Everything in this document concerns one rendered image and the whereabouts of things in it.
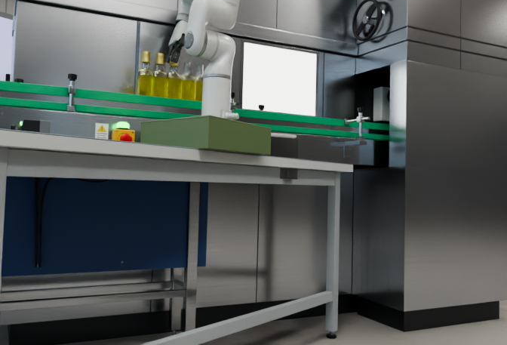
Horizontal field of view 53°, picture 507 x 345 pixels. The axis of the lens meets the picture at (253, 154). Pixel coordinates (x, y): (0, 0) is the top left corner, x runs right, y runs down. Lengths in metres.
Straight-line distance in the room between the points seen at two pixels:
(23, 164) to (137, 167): 0.32
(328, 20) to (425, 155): 0.84
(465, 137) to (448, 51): 0.43
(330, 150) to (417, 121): 0.43
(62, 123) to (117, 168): 0.52
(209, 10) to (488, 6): 1.70
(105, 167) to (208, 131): 0.32
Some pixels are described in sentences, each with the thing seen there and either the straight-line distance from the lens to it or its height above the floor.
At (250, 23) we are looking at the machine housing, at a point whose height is 1.41.
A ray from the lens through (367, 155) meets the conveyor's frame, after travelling 2.48.
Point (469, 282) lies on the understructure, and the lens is 2.75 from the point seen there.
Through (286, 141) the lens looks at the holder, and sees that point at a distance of 1.91.
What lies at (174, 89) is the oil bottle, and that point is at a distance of 2.08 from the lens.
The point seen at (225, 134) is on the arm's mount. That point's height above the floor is 0.80.
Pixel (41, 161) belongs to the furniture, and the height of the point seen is 0.69.
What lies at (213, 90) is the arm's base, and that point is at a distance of 1.67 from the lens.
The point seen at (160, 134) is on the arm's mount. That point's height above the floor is 0.80.
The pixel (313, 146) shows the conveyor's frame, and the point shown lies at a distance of 2.30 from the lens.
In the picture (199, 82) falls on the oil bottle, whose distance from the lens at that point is 2.12.
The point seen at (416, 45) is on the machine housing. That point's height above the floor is 1.31.
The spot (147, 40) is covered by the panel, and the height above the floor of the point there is 1.24.
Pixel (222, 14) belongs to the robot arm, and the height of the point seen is 1.19.
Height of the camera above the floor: 0.65
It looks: 3 degrees up
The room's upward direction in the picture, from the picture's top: 2 degrees clockwise
